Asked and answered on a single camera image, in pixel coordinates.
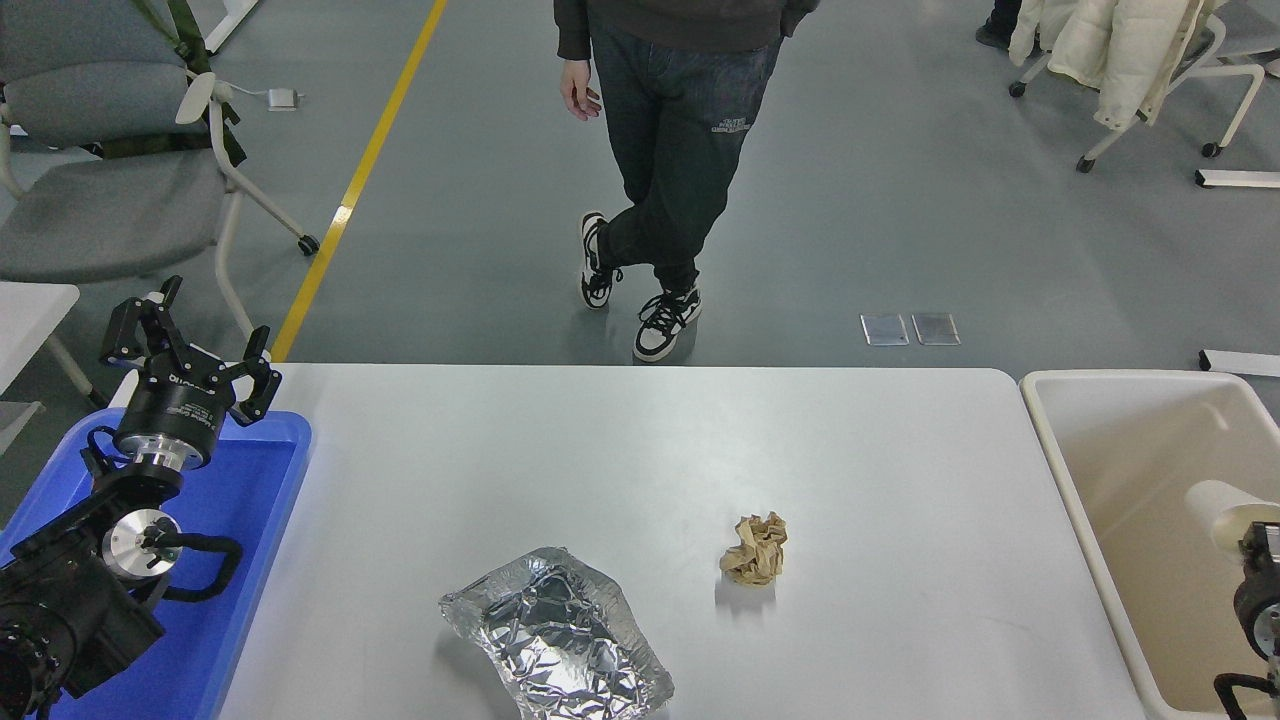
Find large pale plastic bin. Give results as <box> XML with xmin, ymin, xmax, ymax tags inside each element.
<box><xmin>1019</xmin><ymin>369</ymin><xmax>1280</xmax><ymax>720</ymax></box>

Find person's right hand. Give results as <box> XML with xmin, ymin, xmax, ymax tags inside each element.
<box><xmin>560</xmin><ymin>58</ymin><xmax>604</xmax><ymax>122</ymax></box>

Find small white side table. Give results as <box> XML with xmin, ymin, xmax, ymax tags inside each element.
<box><xmin>0</xmin><ymin>283</ymin><xmax>106</xmax><ymax>456</ymax></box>

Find white-framed office chair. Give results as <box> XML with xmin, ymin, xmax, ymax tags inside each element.
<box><xmin>1008</xmin><ymin>0</ymin><xmax>1280</xmax><ymax>173</ymax></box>

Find silver foil tray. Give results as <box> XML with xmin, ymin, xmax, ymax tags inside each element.
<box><xmin>438</xmin><ymin>546</ymin><xmax>675</xmax><ymax>720</ymax></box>

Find cream padded coat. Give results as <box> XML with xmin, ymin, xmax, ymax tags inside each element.
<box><xmin>1008</xmin><ymin>0</ymin><xmax>1216</xmax><ymax>131</ymax></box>

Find white paper cup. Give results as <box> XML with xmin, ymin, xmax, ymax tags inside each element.
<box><xmin>1185</xmin><ymin>480</ymin><xmax>1280</xmax><ymax>556</ymax></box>

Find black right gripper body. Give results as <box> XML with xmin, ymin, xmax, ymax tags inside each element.
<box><xmin>1233</xmin><ymin>576</ymin><xmax>1273</xmax><ymax>661</ymax></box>

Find blue plastic tray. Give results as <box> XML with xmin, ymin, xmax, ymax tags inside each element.
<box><xmin>0</xmin><ymin>408</ymin><xmax>313</xmax><ymax>720</ymax></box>

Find tan paper ball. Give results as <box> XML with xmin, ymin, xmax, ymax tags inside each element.
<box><xmin>719</xmin><ymin>512</ymin><xmax>788</xmax><ymax>587</ymax></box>

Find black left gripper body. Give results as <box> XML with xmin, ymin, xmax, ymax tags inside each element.
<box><xmin>115</xmin><ymin>348</ymin><xmax>237</xmax><ymax>459</ymax></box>

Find grey office chair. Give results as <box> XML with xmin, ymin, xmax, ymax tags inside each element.
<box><xmin>0</xmin><ymin>0</ymin><xmax>321</xmax><ymax>341</ymax></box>

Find person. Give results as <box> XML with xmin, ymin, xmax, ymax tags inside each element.
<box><xmin>975</xmin><ymin>0</ymin><xmax>1023</xmax><ymax>51</ymax></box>
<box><xmin>553</xmin><ymin>0</ymin><xmax>821</xmax><ymax>363</ymax></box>

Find green strap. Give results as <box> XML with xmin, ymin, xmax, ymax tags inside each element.
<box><xmin>95</xmin><ymin>0</ymin><xmax>246</xmax><ymax>166</ymax></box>

